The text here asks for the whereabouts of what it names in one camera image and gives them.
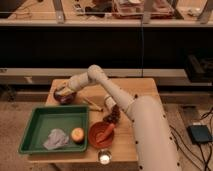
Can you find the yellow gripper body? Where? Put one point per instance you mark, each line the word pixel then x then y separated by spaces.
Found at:
pixel 63 90

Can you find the purple bowl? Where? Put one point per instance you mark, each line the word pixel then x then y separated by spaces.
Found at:
pixel 64 99

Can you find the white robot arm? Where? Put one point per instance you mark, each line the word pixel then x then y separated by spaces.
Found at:
pixel 156 150

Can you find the orange bowl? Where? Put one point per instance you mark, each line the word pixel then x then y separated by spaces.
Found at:
pixel 95 131

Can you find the green plastic tray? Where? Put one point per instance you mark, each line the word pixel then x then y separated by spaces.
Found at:
pixel 44 119

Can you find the white pill bottle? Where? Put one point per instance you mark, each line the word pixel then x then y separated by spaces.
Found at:
pixel 109 102

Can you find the grey crumpled cloth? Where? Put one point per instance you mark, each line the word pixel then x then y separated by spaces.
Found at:
pixel 56 139

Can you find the dark grape bunch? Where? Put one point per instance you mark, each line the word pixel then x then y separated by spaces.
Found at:
pixel 114 116

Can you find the orange carrot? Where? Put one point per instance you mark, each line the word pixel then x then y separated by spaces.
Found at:
pixel 106 133

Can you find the small metal cup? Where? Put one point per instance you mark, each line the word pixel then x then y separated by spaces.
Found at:
pixel 104 156

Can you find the black power adapter box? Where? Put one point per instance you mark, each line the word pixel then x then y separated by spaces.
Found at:
pixel 199 134

